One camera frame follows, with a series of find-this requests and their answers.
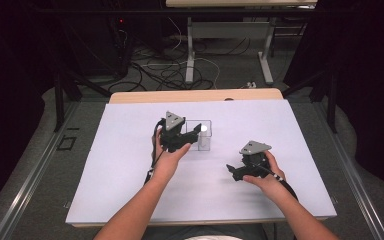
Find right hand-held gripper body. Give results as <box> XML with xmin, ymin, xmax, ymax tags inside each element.
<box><xmin>238</xmin><ymin>140</ymin><xmax>273</xmax><ymax>178</ymax></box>

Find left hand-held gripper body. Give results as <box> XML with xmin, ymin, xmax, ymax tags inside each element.
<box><xmin>159</xmin><ymin>110</ymin><xmax>188</xmax><ymax>153</ymax></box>

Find clear plastic divided organizer box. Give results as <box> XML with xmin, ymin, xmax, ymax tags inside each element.
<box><xmin>184</xmin><ymin>119</ymin><xmax>213</xmax><ymax>152</ymax></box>

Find person's right hand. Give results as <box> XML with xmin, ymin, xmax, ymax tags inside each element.
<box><xmin>242</xmin><ymin>150</ymin><xmax>287</xmax><ymax>202</ymax></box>

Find person's left hand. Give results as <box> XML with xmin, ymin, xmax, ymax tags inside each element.
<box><xmin>151</xmin><ymin>127</ymin><xmax>192</xmax><ymax>188</ymax></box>

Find white table mat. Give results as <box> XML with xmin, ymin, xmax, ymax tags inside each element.
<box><xmin>65</xmin><ymin>98</ymin><xmax>338</xmax><ymax>228</ymax></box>

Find person's grey clothing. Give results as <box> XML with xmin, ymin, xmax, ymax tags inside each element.
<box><xmin>141</xmin><ymin>224</ymin><xmax>270</xmax><ymax>240</ymax></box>

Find black metal stand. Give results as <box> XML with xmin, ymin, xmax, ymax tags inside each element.
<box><xmin>281</xmin><ymin>64</ymin><xmax>338</xmax><ymax>135</ymax></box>
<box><xmin>53</xmin><ymin>64</ymin><xmax>112</xmax><ymax>133</ymax></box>

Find black computer tower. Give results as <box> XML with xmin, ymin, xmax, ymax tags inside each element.
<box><xmin>109</xmin><ymin>15</ymin><xmax>135</xmax><ymax>79</ymax></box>

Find desk with white metal legs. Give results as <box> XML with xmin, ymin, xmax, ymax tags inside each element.
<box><xmin>165</xmin><ymin>0</ymin><xmax>318</xmax><ymax>86</ymax></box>

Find black horizontal bar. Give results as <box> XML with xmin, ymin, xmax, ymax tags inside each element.
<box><xmin>29</xmin><ymin>7</ymin><xmax>349</xmax><ymax>18</ymax></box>

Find left hand-held gripper black cable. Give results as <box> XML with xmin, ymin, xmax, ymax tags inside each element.
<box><xmin>144</xmin><ymin>120</ymin><xmax>166</xmax><ymax>186</ymax></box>

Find hand-held gripper black cable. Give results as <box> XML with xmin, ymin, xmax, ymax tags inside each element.
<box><xmin>144</xmin><ymin>120</ymin><xmax>166</xmax><ymax>186</ymax></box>
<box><xmin>259</xmin><ymin>164</ymin><xmax>299</xmax><ymax>202</ymax></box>

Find right hand-held gripper black cable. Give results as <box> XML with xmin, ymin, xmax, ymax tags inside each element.
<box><xmin>259</xmin><ymin>164</ymin><xmax>299</xmax><ymax>202</ymax></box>

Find tangle of floor cables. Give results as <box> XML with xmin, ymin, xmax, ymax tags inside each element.
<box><xmin>107</xmin><ymin>31</ymin><xmax>252</xmax><ymax>93</ymax></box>

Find aluminium floor rail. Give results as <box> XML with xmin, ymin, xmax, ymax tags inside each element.
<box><xmin>312</xmin><ymin>101</ymin><xmax>384</xmax><ymax>240</ymax></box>
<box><xmin>0</xmin><ymin>100</ymin><xmax>80</xmax><ymax>240</ymax></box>

